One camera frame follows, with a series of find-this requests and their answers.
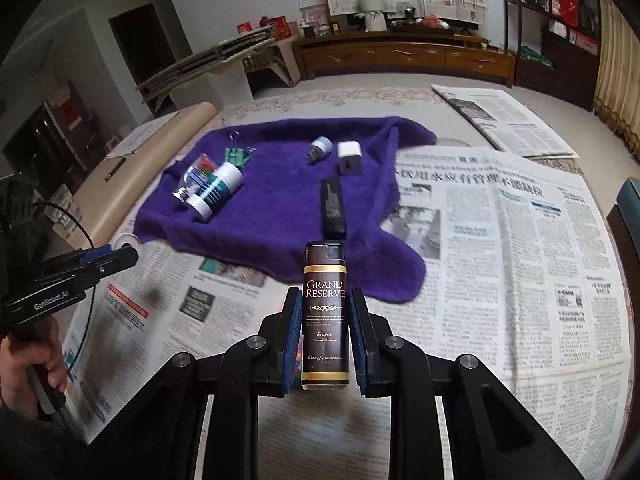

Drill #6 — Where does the spread newspaper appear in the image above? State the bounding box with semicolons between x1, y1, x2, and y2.
387;146;633;480

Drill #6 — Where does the folded newspaper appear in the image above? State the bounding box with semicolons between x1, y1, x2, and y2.
431;84;578;160

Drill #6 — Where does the beige side table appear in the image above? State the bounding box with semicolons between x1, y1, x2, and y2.
47;101;217;266

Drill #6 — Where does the beige curtain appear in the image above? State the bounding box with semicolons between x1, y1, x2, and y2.
592;0;640;161

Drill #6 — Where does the dark cabinet with red paper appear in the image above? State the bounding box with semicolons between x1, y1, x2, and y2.
0;80;101;181

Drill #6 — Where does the dark doorway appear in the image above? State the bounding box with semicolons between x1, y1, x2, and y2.
109;2;193;91

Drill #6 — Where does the white paper sheet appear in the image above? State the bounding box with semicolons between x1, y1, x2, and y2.
105;110;181;161

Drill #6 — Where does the teal cushioned chair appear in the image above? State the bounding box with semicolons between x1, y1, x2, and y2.
607;177;640;281

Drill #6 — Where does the purple towel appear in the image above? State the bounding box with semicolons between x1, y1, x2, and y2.
136;116;437;305

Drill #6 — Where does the dark tea tray set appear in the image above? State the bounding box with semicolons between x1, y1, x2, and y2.
390;7;476;36

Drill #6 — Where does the person's left forearm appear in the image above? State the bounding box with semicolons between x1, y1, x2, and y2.
0;405;101;480

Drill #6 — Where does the brown labelled lighter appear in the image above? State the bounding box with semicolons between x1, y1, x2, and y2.
301;241;348;391

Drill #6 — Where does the person's left hand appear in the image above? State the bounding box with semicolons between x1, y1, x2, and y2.
0;317;67;422

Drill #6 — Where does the black cable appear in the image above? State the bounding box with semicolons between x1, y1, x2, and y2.
32;201;96;376

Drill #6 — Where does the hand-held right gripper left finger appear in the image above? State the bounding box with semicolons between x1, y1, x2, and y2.
85;286;306;480

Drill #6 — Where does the glass tumbler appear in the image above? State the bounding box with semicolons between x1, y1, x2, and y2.
50;182;83;241

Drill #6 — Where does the dark bookshelf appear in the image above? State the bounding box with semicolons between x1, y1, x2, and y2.
500;0;601;111

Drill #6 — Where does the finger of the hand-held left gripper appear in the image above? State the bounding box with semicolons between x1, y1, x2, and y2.
40;245;139;291
47;246;113;273

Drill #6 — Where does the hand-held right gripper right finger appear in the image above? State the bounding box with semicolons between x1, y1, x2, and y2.
347;286;586;480

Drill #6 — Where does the green binder clip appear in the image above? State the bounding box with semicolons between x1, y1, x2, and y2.
222;129;257;167

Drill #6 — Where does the wooden television cabinet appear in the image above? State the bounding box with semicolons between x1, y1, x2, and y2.
292;30;516;88

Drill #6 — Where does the black lighter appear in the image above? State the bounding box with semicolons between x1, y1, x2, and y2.
320;177;348;240

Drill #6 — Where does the grey folding table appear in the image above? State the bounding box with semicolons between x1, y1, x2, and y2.
135;27;276;106

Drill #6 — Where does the white vase with bouquet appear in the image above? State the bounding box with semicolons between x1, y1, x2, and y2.
355;0;391;33

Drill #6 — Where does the white charger plug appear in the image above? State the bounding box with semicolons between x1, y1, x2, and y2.
336;141;362;176

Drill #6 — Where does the white and teal bottle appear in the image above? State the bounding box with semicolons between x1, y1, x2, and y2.
186;161;245;220

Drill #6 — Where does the pink printed poster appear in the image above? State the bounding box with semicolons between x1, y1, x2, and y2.
299;0;328;26

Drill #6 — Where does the small grey cap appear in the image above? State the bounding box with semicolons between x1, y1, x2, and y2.
307;136;333;165

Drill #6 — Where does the newspaper with blue advert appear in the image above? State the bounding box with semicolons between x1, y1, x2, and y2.
65;232;311;443

